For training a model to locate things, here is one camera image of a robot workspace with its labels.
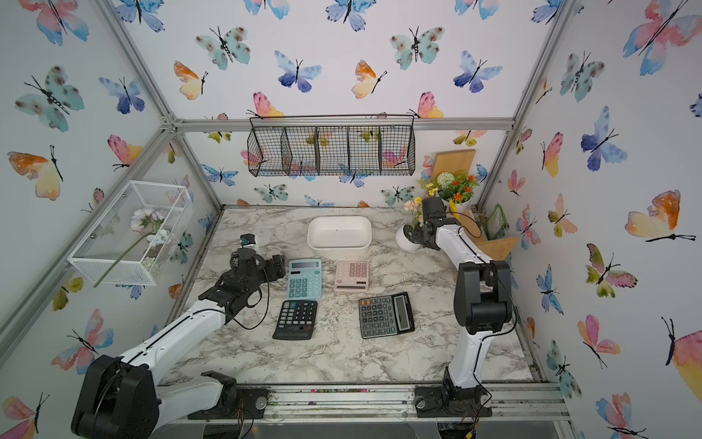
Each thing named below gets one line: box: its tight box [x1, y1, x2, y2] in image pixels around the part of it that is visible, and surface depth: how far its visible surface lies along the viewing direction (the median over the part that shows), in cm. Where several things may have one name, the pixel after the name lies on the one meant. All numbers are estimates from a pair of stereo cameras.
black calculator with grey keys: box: [358, 291, 415, 340], surface depth 90 cm
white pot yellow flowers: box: [395, 196, 425, 252], surface depth 95 cm
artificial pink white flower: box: [93, 208, 168, 289], surface depth 74 cm
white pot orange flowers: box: [436, 170, 480, 214], surface depth 98 cm
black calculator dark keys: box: [272, 299, 318, 341], surface depth 88 cm
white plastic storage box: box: [307, 215, 373, 251], surface depth 112 cm
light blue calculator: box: [287, 258, 323, 300], surface depth 98 cm
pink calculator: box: [333, 260, 370, 292], surface depth 99 cm
